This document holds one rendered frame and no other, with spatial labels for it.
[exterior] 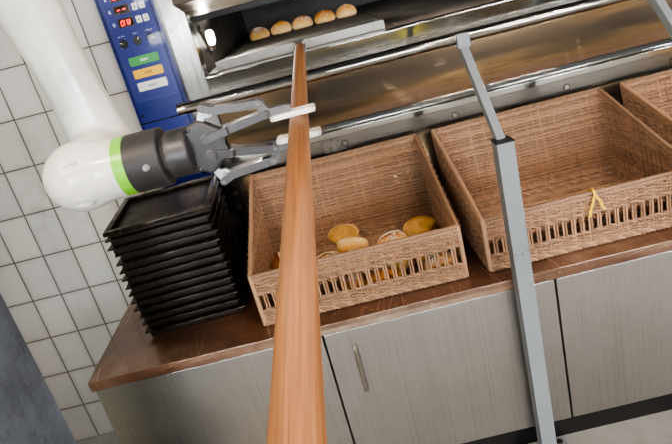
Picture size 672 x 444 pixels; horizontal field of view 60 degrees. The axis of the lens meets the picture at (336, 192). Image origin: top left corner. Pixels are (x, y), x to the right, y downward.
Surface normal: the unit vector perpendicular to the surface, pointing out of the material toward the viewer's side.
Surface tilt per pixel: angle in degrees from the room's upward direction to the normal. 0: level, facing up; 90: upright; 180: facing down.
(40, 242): 90
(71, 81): 89
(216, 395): 90
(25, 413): 90
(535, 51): 70
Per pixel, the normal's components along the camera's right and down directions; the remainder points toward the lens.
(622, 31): -0.03, 0.00
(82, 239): 0.06, 0.34
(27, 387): 0.97, -0.22
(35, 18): 0.52, 0.25
